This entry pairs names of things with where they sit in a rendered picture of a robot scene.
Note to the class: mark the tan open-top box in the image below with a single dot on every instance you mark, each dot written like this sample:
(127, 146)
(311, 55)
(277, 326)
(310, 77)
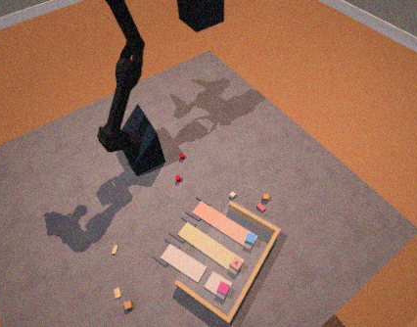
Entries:
(224, 266)

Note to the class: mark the pale yellow strip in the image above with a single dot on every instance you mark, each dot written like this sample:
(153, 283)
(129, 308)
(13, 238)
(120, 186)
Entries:
(192, 235)

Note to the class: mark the salmon-pink flat strip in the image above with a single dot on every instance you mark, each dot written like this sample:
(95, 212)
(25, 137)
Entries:
(206, 213)

